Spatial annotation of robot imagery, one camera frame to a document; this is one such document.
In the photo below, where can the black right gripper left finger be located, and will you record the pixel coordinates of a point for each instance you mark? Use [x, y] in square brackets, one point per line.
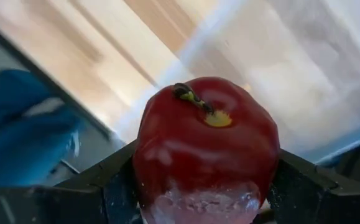
[58, 205]

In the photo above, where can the blue object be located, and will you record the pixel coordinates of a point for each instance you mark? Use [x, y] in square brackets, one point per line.
[18, 140]

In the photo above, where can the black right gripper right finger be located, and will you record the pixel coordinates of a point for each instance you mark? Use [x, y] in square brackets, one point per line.
[316, 205]

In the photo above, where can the red apple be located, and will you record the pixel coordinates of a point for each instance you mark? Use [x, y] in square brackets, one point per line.
[198, 155]

